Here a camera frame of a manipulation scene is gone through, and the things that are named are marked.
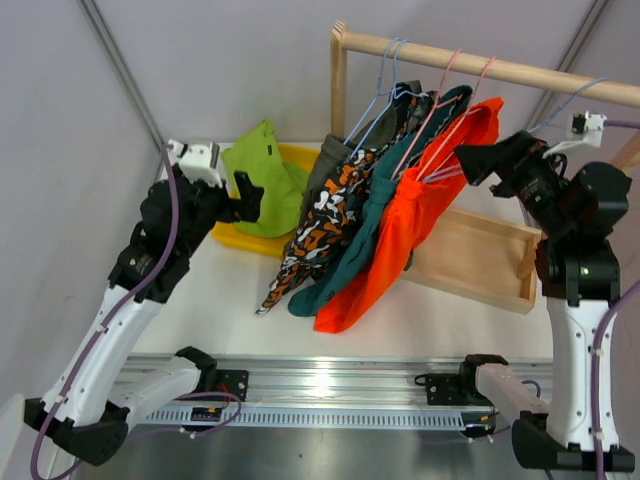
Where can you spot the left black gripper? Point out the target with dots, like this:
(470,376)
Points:
(234,209)

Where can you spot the wooden clothes rack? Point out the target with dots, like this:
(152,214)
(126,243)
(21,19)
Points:
(575,262)

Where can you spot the yellow plastic tray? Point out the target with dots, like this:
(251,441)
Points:
(262,239)

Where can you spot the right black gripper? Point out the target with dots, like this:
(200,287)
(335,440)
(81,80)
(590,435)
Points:
(523,153)

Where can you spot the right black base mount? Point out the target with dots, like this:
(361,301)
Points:
(444,389)

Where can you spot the aluminium mounting rail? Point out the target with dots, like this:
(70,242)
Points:
(334,381)

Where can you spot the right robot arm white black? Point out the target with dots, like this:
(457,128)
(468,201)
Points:
(576,429)

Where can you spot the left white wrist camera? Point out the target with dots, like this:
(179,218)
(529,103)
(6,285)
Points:
(197,161)

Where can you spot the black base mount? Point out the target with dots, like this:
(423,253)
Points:
(444,389)
(233,381)

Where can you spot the slotted cable duct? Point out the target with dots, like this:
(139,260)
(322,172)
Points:
(426,419)

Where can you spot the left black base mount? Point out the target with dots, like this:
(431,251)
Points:
(233,381)

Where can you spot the olive grey shorts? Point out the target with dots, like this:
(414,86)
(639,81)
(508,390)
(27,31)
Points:
(333,153)

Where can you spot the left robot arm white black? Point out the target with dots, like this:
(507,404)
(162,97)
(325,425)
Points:
(82,414)

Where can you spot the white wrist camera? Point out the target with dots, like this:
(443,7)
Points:
(584,133)
(197,161)

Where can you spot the lime green shorts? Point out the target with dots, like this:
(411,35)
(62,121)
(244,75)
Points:
(257,153)

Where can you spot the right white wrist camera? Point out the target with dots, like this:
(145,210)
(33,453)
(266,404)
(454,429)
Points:
(584,133)

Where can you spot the orange shorts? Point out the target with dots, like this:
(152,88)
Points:
(382,247)

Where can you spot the pink wire hanger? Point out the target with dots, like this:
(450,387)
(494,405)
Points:
(456,124)
(427,118)

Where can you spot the camouflage patterned shorts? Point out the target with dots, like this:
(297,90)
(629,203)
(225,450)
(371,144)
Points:
(330,225)

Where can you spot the teal shorts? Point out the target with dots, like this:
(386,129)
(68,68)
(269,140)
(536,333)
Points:
(307,300)

